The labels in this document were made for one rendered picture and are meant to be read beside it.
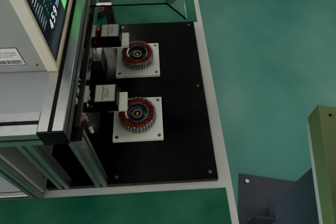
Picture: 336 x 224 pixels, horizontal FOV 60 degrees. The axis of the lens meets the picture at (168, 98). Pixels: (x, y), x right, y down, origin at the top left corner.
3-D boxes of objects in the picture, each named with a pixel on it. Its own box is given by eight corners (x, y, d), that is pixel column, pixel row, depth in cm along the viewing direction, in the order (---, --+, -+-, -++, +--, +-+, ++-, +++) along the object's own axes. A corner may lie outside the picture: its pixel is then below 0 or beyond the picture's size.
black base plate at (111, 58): (193, 25, 118) (193, 21, 116) (217, 180, 82) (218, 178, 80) (76, 30, 116) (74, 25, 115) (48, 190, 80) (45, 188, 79)
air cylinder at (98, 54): (105, 54, 106) (102, 44, 101) (104, 70, 102) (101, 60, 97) (91, 55, 106) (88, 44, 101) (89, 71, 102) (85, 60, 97)
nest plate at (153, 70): (158, 45, 109) (158, 42, 108) (160, 76, 100) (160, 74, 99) (118, 46, 108) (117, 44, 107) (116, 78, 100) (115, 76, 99)
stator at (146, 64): (153, 46, 107) (152, 39, 103) (154, 70, 100) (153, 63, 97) (122, 48, 106) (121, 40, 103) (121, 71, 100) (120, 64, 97)
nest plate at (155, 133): (161, 98, 95) (161, 96, 94) (163, 140, 87) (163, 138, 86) (115, 100, 95) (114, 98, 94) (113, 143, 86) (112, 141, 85)
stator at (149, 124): (154, 101, 93) (154, 94, 90) (157, 132, 87) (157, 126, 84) (119, 103, 92) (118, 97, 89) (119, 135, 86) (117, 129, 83)
